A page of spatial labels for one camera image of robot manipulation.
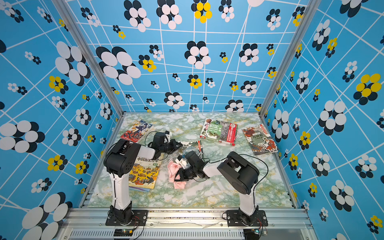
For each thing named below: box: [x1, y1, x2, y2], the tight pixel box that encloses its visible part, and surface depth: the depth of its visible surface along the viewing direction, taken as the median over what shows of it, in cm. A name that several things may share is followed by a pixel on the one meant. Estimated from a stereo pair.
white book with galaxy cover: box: [128, 186, 151, 192], surface depth 84 cm
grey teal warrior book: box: [170, 141, 200, 161], surface depth 101 cm
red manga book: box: [120, 119, 154, 143], surface depth 110 cm
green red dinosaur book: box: [200, 118, 238, 146], surface depth 107 cm
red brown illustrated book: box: [241, 123, 279, 156], surface depth 104 cm
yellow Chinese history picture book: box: [128, 153, 164, 189], surface depth 88 cm
